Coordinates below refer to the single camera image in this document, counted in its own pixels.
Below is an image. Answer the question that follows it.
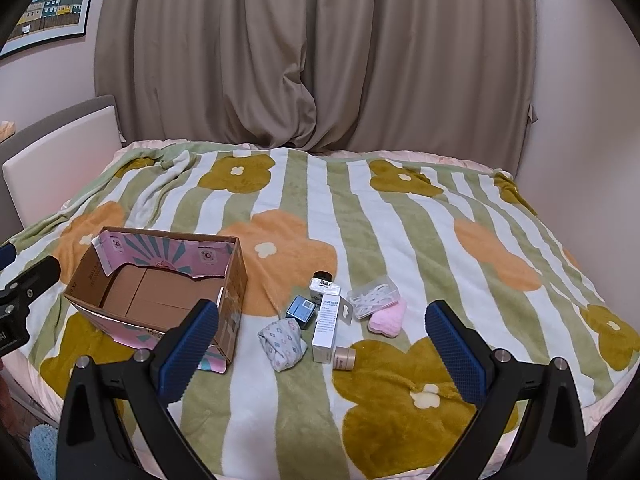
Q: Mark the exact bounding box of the small blue box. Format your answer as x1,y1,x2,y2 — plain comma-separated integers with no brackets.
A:
286,295,320,331

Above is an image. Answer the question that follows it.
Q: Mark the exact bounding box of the beige bed headboard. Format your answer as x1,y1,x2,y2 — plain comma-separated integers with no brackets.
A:
0,95,124,242

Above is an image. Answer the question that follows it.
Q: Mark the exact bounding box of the framed wall poster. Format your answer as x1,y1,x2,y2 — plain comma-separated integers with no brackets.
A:
0,0,103,61

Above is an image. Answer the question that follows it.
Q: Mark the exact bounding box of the small beige jar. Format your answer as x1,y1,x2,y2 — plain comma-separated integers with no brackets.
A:
333,345,357,372

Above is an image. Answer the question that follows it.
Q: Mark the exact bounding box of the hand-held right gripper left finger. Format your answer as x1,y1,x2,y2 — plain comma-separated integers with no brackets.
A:
56,298,221,480

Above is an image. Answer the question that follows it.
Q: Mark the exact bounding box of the tall white box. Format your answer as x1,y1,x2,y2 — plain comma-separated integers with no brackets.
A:
311,296,355,365

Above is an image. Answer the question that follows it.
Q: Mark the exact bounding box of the pink flower cloth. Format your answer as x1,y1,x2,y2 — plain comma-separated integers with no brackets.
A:
367,297,409,337

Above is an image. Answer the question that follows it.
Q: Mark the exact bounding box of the patterned white sock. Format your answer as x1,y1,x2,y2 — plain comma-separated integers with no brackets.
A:
258,318,309,373

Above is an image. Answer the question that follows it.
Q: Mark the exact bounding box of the blue fluffy mat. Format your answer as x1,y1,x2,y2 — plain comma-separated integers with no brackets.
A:
28,423,60,480

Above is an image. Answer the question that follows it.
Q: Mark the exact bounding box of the beige curtain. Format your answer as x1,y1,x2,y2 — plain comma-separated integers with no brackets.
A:
94,0,539,154

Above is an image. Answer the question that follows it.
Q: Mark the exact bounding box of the floral striped blanket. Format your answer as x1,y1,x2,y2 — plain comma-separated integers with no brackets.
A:
0,140,640,480

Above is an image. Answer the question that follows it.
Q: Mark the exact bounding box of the clear plastic box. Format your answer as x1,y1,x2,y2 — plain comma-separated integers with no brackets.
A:
347,276,401,320

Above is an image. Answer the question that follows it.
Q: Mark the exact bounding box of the white tissue pack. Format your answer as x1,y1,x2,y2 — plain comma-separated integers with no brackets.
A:
307,277,343,306

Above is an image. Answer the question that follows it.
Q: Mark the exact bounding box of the cardboard box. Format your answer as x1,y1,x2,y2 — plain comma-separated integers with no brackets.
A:
63,226,247,375

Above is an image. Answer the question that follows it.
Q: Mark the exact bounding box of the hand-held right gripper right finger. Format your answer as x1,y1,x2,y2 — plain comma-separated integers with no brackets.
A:
424,299,587,480

